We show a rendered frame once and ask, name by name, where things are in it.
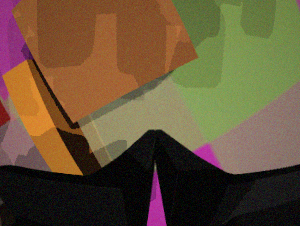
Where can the red cube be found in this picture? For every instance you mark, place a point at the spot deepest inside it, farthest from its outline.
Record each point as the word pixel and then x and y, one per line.
pixel 3 115

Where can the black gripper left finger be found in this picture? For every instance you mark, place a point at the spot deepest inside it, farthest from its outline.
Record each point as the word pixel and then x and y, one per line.
pixel 116 195

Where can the orange rectangular bar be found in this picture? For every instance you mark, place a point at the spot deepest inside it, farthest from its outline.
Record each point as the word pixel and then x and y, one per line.
pixel 59 139

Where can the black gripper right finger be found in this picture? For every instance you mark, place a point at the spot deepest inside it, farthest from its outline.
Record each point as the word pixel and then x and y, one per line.
pixel 196 193

